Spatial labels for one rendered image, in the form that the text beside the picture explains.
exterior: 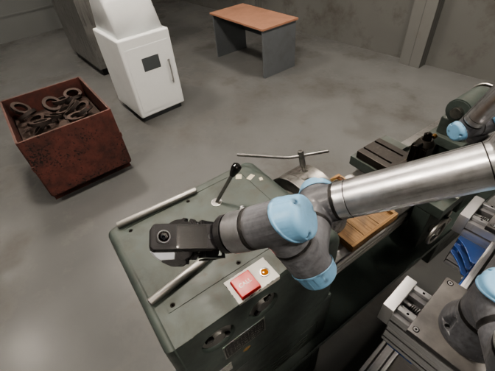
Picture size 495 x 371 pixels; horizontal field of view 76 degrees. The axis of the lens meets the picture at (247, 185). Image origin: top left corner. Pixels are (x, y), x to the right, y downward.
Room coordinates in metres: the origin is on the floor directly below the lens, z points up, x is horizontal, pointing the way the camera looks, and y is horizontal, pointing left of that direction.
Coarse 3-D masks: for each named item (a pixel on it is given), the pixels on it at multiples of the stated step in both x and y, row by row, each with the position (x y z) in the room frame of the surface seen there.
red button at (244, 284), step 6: (240, 276) 0.46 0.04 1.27; (246, 276) 0.46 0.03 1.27; (252, 276) 0.46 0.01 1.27; (234, 282) 0.45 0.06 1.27; (240, 282) 0.44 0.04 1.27; (246, 282) 0.44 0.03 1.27; (252, 282) 0.44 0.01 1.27; (258, 282) 0.44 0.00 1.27; (234, 288) 0.43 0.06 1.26; (240, 288) 0.43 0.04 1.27; (246, 288) 0.42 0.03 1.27; (252, 288) 0.42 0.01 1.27; (258, 288) 0.42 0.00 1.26; (240, 294) 0.41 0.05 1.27; (246, 294) 0.41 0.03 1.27
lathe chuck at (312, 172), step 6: (294, 168) 0.97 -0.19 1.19; (300, 168) 0.94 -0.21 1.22; (306, 168) 0.92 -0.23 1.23; (312, 168) 0.91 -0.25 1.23; (294, 174) 0.89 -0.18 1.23; (300, 174) 0.88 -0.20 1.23; (306, 174) 0.88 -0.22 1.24; (312, 174) 0.87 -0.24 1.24; (318, 174) 0.87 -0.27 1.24; (324, 174) 0.87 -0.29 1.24; (330, 180) 0.84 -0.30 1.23; (336, 222) 0.73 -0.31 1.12; (342, 222) 0.75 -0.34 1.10; (336, 228) 0.73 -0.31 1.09; (342, 228) 0.75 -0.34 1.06
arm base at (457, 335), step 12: (456, 300) 0.36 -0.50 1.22; (444, 312) 0.34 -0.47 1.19; (456, 312) 0.32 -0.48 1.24; (444, 324) 0.32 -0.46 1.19; (456, 324) 0.30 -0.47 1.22; (468, 324) 0.29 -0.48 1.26; (444, 336) 0.29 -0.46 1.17; (456, 336) 0.28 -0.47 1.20; (468, 336) 0.27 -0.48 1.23; (456, 348) 0.26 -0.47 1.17; (468, 348) 0.25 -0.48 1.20; (480, 348) 0.25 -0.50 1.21; (480, 360) 0.23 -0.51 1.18
